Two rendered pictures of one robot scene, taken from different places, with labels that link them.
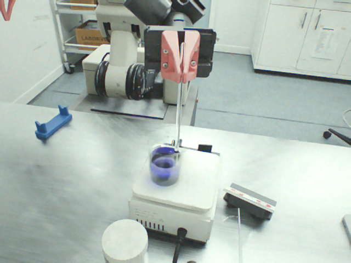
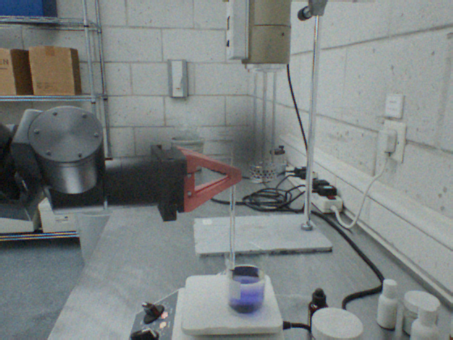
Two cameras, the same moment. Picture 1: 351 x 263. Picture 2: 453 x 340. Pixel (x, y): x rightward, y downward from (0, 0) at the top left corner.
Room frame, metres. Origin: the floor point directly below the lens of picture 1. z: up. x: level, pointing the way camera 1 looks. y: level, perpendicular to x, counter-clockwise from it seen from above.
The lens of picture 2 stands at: (0.42, 0.42, 1.12)
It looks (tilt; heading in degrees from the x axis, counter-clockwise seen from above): 14 degrees down; 255
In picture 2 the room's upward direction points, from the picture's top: straight up
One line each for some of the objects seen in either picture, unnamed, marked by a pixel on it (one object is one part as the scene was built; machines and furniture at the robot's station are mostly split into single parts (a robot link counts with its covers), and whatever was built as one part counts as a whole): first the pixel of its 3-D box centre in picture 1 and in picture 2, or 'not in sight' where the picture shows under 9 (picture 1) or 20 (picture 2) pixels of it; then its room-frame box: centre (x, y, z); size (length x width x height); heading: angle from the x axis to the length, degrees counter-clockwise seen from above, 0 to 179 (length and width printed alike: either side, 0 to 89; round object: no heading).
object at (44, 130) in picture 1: (53, 119); not in sight; (0.53, 0.29, 0.77); 0.10 x 0.03 x 0.04; 160
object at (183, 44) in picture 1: (179, 115); (232, 222); (0.30, -0.01, 0.94); 0.01 x 0.01 x 0.20; 2
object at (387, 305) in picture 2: not in sight; (387, 303); (0.06, -0.02, 0.79); 0.03 x 0.03 x 0.07
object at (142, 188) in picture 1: (179, 173); (230, 300); (0.30, -0.01, 0.83); 0.12 x 0.12 x 0.01; 78
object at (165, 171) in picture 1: (167, 161); (246, 278); (0.29, 0.01, 0.87); 0.06 x 0.05 x 0.08; 67
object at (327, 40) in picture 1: (327, 43); not in sight; (2.53, -1.41, 0.40); 0.24 x 0.01 x 0.30; 82
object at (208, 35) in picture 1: (178, 44); (139, 181); (0.41, 0.00, 1.00); 0.10 x 0.07 x 0.07; 93
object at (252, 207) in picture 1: (250, 196); not in sight; (0.32, -0.14, 0.77); 0.09 x 0.06 x 0.04; 60
